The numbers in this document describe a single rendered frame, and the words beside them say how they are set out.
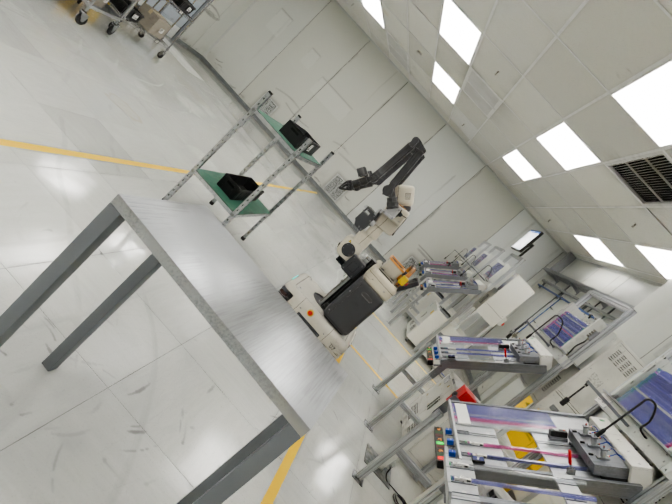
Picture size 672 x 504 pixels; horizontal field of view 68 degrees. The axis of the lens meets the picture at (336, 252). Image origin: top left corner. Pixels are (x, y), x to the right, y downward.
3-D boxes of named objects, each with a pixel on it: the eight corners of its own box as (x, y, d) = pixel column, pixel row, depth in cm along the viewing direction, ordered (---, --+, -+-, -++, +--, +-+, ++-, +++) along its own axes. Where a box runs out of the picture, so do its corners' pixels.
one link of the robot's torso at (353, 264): (350, 278, 391) (374, 258, 387) (345, 284, 363) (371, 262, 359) (328, 253, 392) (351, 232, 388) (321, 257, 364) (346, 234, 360)
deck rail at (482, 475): (458, 477, 209) (459, 463, 208) (458, 474, 211) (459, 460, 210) (641, 501, 198) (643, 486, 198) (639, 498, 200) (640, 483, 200)
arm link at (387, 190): (430, 147, 339) (430, 149, 349) (415, 134, 340) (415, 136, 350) (388, 198, 347) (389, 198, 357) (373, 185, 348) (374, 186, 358)
